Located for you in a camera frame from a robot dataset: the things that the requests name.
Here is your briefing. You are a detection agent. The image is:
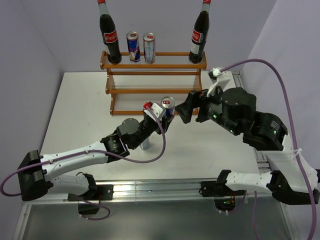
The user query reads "blue energy can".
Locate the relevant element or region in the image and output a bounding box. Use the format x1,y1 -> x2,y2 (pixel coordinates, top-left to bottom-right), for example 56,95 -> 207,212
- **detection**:
126,31 -> 141,63

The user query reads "wooden three-tier shelf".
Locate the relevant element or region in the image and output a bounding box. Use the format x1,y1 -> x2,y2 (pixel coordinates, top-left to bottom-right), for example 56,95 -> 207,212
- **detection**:
99,50 -> 207,116

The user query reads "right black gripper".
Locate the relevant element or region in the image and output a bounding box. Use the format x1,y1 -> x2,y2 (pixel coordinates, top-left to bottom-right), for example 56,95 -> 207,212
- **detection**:
174,82 -> 241,135

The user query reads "silver energy can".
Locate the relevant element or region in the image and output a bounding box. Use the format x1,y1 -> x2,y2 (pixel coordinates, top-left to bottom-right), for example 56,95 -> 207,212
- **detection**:
140,137 -> 150,151
143,32 -> 156,64

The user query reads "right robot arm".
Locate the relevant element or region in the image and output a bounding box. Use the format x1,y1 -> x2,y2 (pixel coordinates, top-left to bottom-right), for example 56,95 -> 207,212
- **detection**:
175,86 -> 320,205

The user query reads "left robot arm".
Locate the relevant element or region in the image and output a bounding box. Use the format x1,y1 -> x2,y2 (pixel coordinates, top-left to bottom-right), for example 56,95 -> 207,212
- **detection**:
17,115 -> 174,202

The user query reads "cola glass bottle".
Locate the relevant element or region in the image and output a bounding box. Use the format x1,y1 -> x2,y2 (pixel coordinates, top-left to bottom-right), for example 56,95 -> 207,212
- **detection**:
188,0 -> 211,64
97,0 -> 122,65

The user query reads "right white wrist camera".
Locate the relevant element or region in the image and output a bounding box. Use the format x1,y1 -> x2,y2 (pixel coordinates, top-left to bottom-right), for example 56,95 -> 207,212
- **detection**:
206,68 -> 233,97

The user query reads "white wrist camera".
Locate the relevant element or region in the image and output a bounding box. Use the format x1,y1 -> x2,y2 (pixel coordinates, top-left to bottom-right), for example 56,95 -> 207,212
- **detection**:
206,68 -> 233,97
143,102 -> 165,121

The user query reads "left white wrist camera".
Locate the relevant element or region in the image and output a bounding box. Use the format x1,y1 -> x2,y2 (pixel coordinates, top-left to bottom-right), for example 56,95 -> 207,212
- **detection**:
143,102 -> 165,121

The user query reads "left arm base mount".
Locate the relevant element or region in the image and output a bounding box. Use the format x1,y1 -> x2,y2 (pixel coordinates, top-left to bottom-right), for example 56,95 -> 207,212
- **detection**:
67,184 -> 114,218

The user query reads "aluminium front rail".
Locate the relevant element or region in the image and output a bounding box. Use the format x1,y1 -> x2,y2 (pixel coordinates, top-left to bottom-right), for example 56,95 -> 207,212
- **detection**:
23,178 -> 266,205

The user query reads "aluminium side rail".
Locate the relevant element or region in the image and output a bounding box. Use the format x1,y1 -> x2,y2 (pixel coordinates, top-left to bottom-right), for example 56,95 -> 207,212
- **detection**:
231,70 -> 271,174

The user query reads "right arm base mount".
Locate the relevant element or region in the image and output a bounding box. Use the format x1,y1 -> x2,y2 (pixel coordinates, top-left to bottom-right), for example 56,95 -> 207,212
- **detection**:
198,181 -> 236,213

